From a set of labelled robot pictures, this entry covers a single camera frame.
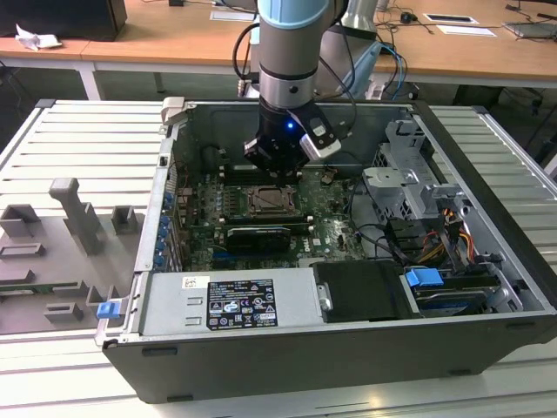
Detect grey case handle latch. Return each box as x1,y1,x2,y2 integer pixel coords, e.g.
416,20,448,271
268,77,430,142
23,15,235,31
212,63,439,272
159,96,189,128

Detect crumpled white paper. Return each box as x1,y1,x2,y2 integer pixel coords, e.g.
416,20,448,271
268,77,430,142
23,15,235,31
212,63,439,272
15,23,63,52

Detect grey flat tray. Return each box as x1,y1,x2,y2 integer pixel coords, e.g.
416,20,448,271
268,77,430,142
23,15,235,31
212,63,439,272
502,19,557,44

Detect black graphics card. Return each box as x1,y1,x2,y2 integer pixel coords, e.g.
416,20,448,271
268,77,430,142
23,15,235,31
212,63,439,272
225,225,292,256

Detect orange yellow red wires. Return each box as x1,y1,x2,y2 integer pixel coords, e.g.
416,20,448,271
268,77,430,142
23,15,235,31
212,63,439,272
424,207,476,265

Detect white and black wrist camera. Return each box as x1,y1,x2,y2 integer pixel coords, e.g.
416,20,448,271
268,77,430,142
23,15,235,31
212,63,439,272
286,108,342,163

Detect green circuit board strip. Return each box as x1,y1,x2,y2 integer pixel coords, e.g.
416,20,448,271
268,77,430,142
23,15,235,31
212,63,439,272
0,282,82,292

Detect grey parts rack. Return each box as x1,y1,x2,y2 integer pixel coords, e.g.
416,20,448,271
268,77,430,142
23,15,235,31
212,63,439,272
0,176,148,336

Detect grey metal drive cage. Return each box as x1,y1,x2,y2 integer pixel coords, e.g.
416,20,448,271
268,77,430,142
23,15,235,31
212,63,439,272
359,116,475,224

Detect pale blue teach pendant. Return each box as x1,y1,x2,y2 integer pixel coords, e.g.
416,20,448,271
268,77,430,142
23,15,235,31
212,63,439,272
341,43,383,99

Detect white paper sheet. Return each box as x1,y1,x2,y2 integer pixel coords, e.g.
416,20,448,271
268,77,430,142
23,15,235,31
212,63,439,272
436,24,500,38

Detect CPU socket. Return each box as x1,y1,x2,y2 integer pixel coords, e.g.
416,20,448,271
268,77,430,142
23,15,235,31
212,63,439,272
245,184,304,218

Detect black wire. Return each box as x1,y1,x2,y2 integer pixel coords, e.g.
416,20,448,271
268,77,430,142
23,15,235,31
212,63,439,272
347,173,408,265

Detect grey power supply unit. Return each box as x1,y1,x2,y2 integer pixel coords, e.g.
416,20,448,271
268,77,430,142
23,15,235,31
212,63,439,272
139,266,326,337

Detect black RAM sticks row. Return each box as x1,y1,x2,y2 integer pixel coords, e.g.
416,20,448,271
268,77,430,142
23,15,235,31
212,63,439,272
222,164,302,185

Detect silver square CPU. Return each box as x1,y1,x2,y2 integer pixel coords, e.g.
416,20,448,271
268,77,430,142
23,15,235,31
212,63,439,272
255,188,291,209

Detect green motherboard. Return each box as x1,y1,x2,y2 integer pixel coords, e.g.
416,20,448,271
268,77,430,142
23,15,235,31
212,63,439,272
173,167,371,271

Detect black computer box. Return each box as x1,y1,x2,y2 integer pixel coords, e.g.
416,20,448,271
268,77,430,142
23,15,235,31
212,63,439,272
0,0,129,44

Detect black plastic air shroud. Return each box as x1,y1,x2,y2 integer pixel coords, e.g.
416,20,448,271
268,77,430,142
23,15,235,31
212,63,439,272
312,260,413,324

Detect white desk cable panel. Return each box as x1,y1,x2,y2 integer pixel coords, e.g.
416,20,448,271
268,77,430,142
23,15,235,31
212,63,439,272
424,12,476,25
210,10,258,23

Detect blue disk carrier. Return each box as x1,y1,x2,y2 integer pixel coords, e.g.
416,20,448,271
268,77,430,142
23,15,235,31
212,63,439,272
403,267,501,318

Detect wooden desk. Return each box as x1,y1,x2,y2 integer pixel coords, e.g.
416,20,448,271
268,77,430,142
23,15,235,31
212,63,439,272
0,0,557,91

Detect black open PC case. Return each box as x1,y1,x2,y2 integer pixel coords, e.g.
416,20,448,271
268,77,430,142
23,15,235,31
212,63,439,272
94,96,557,404

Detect blue cable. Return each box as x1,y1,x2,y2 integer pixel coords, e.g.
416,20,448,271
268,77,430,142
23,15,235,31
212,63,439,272
381,42,409,100

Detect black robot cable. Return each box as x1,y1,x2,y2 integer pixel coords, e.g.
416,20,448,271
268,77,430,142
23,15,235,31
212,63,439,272
319,56,359,141

